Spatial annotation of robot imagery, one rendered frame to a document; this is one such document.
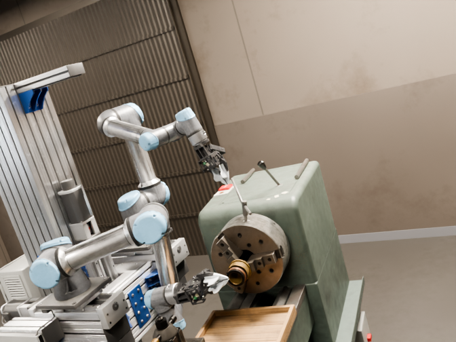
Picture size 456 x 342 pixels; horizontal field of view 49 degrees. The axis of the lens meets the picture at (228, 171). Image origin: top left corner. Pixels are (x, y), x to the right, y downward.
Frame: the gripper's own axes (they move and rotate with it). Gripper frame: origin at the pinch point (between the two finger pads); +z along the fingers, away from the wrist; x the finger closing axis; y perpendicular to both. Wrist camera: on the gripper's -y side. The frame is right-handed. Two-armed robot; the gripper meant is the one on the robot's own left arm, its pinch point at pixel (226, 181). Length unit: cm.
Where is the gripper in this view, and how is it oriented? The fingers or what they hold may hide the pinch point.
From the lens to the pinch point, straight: 214.0
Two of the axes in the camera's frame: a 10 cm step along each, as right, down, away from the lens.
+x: 7.9, -4.2, -4.5
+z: 5.1, 8.5, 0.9
